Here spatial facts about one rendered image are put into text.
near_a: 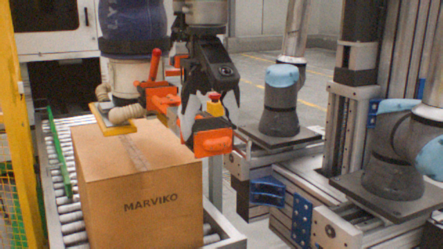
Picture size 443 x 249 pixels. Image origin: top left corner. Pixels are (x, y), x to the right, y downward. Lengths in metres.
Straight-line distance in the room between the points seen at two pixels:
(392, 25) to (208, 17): 0.65
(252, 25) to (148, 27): 10.53
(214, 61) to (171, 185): 0.78
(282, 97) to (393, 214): 0.56
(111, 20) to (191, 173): 0.58
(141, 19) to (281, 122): 0.57
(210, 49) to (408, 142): 0.46
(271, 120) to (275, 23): 10.81
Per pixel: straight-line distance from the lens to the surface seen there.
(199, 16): 0.66
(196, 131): 0.67
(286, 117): 1.32
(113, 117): 1.11
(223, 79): 0.60
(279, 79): 1.29
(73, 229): 1.82
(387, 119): 0.96
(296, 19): 1.41
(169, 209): 1.39
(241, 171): 1.28
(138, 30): 1.15
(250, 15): 11.58
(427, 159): 0.82
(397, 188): 1.00
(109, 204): 1.31
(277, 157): 1.34
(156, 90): 0.99
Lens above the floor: 1.49
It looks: 19 degrees down
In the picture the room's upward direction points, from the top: straight up
